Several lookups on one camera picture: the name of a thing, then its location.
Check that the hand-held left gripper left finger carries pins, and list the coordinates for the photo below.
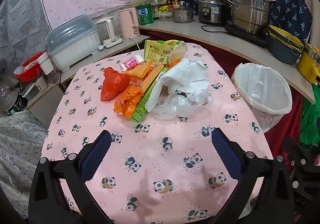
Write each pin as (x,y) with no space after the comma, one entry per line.
(96,153)

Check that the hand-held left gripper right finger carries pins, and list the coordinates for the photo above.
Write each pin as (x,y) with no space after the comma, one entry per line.
(226,153)

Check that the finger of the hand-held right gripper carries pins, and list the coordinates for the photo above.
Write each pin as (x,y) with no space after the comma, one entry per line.
(296,159)

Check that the orange snack wrapper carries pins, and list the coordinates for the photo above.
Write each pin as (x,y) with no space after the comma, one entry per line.
(127,101)

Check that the green carton box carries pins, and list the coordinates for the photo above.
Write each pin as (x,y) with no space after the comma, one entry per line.
(142,106)

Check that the clear plastic bag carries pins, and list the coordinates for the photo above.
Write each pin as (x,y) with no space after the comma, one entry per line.
(175,106)

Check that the red plastic bag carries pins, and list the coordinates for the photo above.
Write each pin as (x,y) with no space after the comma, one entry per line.
(113,83)

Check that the white plastic-lined bin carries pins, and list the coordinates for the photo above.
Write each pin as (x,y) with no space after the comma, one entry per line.
(262,88)

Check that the white paper towel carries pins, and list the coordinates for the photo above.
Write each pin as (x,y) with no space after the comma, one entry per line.
(185,76)

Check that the pink white small bottle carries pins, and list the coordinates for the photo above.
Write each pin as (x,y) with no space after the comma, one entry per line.
(131,63)

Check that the yellow-green snack bag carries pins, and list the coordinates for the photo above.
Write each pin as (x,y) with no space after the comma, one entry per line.
(155,51)

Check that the green plastic bag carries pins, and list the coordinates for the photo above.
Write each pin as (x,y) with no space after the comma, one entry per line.
(310,123)

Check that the pink panda print tablecloth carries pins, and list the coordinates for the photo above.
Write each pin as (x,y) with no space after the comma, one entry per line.
(160,153)

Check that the grey floral blanket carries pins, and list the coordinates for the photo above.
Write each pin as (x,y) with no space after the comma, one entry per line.
(17,138)

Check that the yellow electric pot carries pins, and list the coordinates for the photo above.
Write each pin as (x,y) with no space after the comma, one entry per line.
(308,68)

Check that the black tin can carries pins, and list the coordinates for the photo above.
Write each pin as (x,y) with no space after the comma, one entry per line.
(15,106)

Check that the white square container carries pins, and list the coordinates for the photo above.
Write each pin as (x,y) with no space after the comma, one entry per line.
(46,63)

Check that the blue yellow-rimmed basin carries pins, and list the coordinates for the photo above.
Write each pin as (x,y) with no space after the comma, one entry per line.
(287,36)
(282,55)
(272,37)

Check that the red plastic basin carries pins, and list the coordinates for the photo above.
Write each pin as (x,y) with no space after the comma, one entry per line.
(27,73)

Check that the white power plug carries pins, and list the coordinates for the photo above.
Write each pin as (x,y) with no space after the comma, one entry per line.
(101,47)

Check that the white dish box clear lid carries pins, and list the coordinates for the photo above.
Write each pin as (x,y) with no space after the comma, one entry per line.
(75,46)

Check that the black induction cooker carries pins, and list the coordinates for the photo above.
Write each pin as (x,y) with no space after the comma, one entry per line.
(240,35)

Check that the glass kettle white base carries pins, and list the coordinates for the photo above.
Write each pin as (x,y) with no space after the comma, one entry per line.
(110,31)

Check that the pink electric kettle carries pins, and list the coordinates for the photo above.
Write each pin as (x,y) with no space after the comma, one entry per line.
(127,23)

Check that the large steel steamer pot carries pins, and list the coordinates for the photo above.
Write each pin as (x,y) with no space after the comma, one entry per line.
(250,16)

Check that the silver rice cooker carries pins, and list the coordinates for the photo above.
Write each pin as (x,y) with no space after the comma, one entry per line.
(210,11)

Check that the small steel lidded pot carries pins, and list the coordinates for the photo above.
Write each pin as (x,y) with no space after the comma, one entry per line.
(182,16)

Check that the green tin can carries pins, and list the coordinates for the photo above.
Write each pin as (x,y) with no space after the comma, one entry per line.
(145,15)

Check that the grey crinkled sheet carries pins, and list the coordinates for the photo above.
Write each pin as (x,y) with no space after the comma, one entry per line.
(22,26)

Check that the small clear food container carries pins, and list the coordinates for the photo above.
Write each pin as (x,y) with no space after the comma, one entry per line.
(166,16)

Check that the dark sauce bottle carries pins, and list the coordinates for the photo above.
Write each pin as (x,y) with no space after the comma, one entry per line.
(155,12)

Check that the white pump bottle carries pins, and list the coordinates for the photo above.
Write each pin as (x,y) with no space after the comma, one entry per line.
(182,4)

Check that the yellow condiment bottle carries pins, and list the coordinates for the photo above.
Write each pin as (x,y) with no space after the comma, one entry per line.
(176,3)

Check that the yellow-label jar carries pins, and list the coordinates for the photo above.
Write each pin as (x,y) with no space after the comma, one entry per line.
(163,8)

